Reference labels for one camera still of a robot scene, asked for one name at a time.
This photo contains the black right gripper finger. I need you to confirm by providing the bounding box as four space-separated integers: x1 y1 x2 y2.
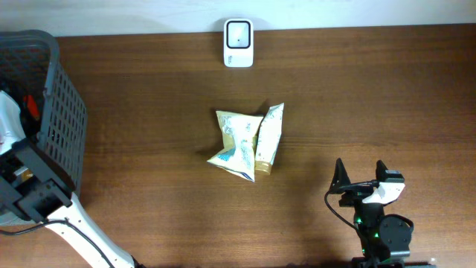
329 158 350 194
376 160 389 182

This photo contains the leaf pattern cream tube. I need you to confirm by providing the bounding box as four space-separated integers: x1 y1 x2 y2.
255 103 284 175

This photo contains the cream blue snack bag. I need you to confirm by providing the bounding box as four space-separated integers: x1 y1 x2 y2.
207 110 264 182

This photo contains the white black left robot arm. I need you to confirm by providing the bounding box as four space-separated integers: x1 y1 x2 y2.
1 138 143 268

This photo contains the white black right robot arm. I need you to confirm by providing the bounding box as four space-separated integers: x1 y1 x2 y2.
324 158 433 268

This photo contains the white barcode scanner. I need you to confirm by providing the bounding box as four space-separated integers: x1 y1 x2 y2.
223 18 254 68

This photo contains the grey plastic basket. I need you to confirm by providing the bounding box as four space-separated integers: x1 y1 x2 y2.
0 30 89 227

